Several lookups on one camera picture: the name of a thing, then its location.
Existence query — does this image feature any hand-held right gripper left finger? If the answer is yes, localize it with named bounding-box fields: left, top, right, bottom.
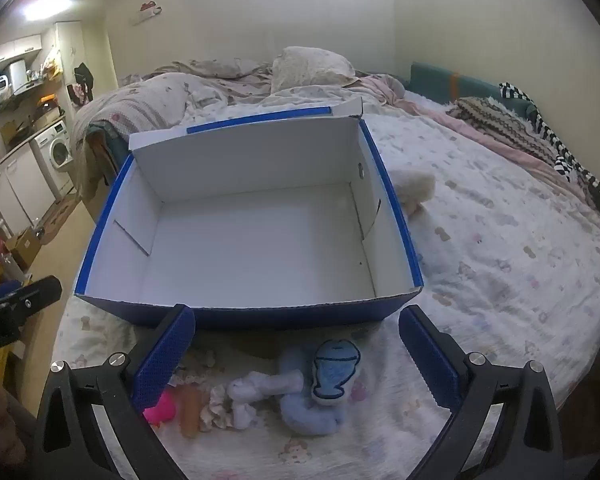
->
left=32, top=305, right=196, bottom=480

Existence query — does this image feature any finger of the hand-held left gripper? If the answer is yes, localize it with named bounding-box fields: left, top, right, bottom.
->
left=0, top=276, right=63, bottom=323

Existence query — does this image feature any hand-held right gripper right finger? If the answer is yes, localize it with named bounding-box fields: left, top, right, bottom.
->
left=399, top=305, right=566, bottom=480

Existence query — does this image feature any cream lace scrunchie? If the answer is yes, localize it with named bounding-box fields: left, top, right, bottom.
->
left=172, top=350, right=218, bottom=386

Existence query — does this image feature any pink ball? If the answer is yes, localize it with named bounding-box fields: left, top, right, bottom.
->
left=142, top=390, right=176, bottom=427

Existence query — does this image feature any orange stick toy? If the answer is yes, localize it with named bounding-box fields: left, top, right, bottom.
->
left=180, top=385, right=203, bottom=438

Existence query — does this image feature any white sock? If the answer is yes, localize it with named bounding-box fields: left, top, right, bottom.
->
left=227, top=370, right=303, bottom=431

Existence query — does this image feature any light blue fluffy cloth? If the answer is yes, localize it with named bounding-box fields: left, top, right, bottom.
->
left=277, top=347, right=348, bottom=436

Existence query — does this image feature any blue cardboard box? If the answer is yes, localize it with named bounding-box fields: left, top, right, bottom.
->
left=74, top=97, right=425, bottom=331

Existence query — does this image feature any brown doormat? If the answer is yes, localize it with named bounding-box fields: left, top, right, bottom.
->
left=37, top=192, right=83, bottom=246

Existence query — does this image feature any white base cabinet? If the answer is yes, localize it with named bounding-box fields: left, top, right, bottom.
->
left=0, top=140, right=56, bottom=233

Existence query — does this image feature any printed bed sheet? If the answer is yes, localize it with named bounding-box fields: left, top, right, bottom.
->
left=52, top=85, right=600, bottom=480

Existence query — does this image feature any white washing machine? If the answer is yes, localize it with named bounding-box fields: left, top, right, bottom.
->
left=31, top=121, right=76, bottom=196

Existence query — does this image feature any beige fluffy plush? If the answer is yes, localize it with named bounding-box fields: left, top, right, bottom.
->
left=395, top=170, right=437, bottom=216

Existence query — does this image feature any hanging dark clothing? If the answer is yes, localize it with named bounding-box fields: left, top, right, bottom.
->
left=67, top=62, right=97, bottom=106

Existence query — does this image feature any floral quilt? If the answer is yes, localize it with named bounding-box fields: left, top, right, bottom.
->
left=72, top=58, right=281, bottom=201

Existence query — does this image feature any black white striped cloth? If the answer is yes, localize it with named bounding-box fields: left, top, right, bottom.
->
left=497, top=81, right=600, bottom=231

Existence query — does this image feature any knitted patterned blanket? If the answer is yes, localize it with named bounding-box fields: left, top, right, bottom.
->
left=447, top=96, right=563, bottom=166

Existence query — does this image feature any pink cloth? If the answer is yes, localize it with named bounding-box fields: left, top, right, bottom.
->
left=355, top=74, right=581, bottom=196

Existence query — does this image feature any green cushion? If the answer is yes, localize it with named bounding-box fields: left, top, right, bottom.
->
left=410, top=61, right=538, bottom=126

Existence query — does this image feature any ceiling light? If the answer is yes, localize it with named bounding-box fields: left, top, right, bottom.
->
left=22, top=0, right=73, bottom=21

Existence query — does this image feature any cream pillow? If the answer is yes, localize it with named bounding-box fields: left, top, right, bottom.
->
left=271, top=46, right=356, bottom=96

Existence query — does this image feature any white wall cabinet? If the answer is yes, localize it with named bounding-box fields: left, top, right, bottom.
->
left=0, top=34, right=43, bottom=71

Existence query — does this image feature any wall decoration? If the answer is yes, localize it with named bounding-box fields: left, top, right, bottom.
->
left=130, top=0, right=163, bottom=26

